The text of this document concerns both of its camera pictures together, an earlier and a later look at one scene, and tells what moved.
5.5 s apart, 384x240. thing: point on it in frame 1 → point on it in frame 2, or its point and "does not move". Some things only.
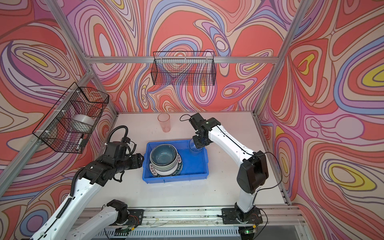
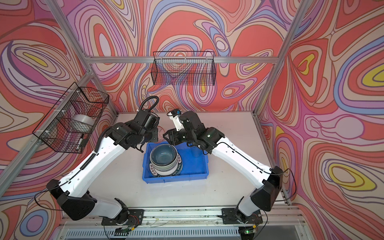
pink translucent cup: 164,118 → 161,131
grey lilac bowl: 168,172 does not move
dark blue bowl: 163,155 does not move
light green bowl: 166,168 does not move
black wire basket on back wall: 183,68 does not move
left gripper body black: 123,165 → 152,136
